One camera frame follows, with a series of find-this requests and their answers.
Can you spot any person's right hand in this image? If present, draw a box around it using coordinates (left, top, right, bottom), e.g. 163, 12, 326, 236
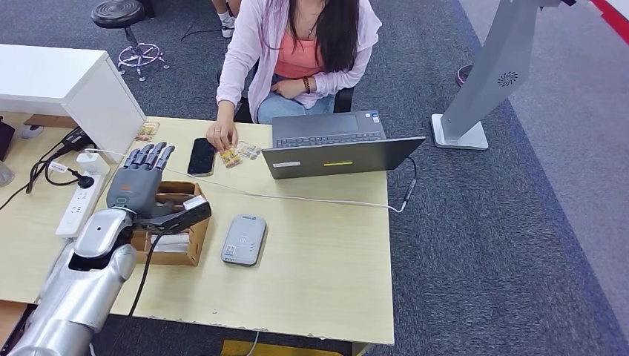
205, 120, 240, 154

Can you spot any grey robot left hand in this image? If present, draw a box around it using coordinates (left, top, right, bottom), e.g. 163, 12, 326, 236
106, 142, 187, 220

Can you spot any person's left hand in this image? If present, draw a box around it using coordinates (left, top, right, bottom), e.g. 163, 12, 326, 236
271, 78, 306, 101

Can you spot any yellow brown hotel card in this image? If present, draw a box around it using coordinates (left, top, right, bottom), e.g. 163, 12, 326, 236
218, 146, 243, 170

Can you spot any clear plastic card sleeve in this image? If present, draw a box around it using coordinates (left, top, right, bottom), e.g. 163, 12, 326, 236
237, 141, 263, 161

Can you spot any person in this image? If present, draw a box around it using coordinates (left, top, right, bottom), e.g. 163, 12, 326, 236
211, 0, 243, 39
205, 0, 383, 154

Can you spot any yellow brown patterned card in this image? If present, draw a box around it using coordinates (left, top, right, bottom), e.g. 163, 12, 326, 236
135, 122, 161, 142

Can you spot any grey card reader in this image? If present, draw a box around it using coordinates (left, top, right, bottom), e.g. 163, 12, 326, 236
220, 214, 269, 268

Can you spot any black smartphone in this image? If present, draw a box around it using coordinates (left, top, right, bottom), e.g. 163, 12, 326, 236
187, 137, 217, 177

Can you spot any white charger block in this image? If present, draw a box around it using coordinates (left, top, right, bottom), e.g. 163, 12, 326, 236
76, 152, 111, 177

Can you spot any white power strip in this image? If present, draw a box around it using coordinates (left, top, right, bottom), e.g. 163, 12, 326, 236
55, 173, 107, 241

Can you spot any black power brick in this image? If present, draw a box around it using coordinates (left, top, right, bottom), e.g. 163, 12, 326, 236
62, 126, 94, 152

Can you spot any white cabinet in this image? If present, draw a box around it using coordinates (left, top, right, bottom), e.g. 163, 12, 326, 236
0, 43, 148, 165

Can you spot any brown wooden slot organizer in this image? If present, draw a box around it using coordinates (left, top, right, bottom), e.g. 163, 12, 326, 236
130, 180, 211, 268

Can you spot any grey laptop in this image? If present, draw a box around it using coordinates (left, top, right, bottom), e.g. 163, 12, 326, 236
261, 110, 427, 181

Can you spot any brown wooden board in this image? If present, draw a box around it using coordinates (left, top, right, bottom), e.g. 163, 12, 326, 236
24, 113, 79, 130

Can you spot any grey desk object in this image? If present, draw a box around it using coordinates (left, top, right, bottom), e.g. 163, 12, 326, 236
0, 159, 16, 188

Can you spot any black desk object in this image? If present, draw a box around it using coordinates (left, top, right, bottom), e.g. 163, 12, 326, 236
0, 115, 17, 162

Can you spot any black round stool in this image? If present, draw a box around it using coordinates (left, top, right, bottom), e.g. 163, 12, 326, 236
90, 0, 171, 82

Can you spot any grey kiosk stand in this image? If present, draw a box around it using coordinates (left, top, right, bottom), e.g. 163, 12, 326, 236
430, 0, 581, 151

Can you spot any yellow object under desk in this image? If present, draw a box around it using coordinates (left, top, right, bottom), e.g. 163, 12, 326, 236
221, 340, 345, 356

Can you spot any black plug with cable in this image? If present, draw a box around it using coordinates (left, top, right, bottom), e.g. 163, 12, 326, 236
44, 159, 95, 190

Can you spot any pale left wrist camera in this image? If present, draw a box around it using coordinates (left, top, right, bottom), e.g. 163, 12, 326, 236
131, 195, 213, 235

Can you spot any black camera cable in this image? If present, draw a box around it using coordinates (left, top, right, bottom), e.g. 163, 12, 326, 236
128, 233, 163, 318

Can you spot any black power brick cable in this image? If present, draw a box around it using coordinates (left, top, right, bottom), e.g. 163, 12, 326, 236
0, 145, 75, 212

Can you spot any black floor cable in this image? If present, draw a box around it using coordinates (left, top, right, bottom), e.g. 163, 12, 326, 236
179, 14, 222, 43

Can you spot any white charging cable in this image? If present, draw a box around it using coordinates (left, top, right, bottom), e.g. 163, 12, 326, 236
85, 147, 408, 214

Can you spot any black laptop adapter cable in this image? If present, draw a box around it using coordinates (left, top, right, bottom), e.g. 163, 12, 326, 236
401, 156, 418, 208

